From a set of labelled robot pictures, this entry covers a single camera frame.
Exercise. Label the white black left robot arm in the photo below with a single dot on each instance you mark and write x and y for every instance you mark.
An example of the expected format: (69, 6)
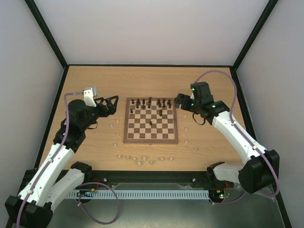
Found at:
(35, 204)

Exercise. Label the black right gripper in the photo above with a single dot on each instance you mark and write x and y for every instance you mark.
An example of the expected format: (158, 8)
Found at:
(186, 102)

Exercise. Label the wooden chess board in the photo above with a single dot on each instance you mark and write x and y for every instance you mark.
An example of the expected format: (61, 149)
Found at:
(150, 120)

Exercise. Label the white slotted cable duct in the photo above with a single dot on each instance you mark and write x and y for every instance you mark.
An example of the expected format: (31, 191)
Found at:
(145, 194)

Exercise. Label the controller circuit board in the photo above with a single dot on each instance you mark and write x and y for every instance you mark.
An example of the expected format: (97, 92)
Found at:
(224, 193)
(87, 193)

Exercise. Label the right controller circuit board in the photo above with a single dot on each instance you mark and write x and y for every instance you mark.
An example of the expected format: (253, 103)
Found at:
(224, 193)

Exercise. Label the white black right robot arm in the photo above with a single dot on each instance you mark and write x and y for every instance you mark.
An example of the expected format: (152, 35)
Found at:
(260, 165)

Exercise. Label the black front mounting rail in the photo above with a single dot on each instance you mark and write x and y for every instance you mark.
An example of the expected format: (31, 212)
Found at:
(196, 179)

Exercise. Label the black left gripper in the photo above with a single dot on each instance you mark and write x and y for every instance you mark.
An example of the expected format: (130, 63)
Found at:
(112, 109)

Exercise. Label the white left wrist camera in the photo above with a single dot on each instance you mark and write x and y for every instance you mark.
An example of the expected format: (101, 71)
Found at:
(89, 94)

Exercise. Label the left controller circuit board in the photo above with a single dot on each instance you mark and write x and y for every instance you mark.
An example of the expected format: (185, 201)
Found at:
(87, 193)

